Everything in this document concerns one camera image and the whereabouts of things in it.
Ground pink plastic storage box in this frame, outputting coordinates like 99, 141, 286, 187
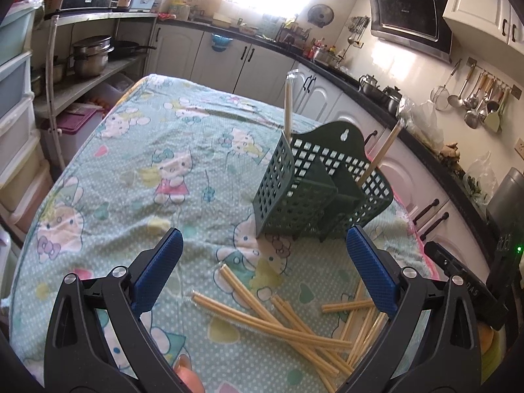
51, 106, 105, 164

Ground small round wall fan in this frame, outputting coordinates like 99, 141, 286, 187
307, 3, 335, 29

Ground stainless stove pot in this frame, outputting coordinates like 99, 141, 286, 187
313, 45, 340, 66

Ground blue bowl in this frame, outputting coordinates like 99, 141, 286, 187
211, 33, 234, 52

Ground white metal shelf rack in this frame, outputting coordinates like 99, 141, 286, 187
33, 10, 160, 173

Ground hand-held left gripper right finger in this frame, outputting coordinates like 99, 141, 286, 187
340, 225, 481, 393

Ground plastic drawer tower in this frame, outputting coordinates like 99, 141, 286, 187
0, 0, 54, 246

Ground cartoon cat printed blanket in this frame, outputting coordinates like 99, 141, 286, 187
8, 74, 439, 393

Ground row of hanging kitchen utensils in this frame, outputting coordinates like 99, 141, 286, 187
434, 59, 512, 134

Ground stacked stainless steel pots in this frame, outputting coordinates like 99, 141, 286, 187
67, 35, 115, 78

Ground pile of chopsticks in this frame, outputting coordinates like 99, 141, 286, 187
190, 264, 389, 393

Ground black range hood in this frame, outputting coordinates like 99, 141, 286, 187
362, 0, 455, 64

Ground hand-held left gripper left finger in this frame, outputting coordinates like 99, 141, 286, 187
44, 227, 185, 393

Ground person's left hand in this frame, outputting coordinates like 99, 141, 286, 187
176, 356, 205, 393

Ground clear plastic bag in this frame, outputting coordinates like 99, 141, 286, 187
399, 98, 445, 148
464, 151, 498, 201

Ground small steel pot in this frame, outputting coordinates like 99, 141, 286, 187
43, 63, 68, 84

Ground small hanging utensil set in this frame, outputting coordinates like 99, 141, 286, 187
348, 15, 371, 47

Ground black frying pan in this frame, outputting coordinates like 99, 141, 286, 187
107, 40, 157, 61

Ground green plastic utensil basket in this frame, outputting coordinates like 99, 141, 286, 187
252, 121, 394, 243

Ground grey container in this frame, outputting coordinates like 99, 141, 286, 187
485, 167, 524, 234

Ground white upper cabinet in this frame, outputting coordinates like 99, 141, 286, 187
442, 0, 524, 54

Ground bamboo chopstick pair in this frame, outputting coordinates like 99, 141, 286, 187
357, 120, 406, 185
284, 69, 299, 142

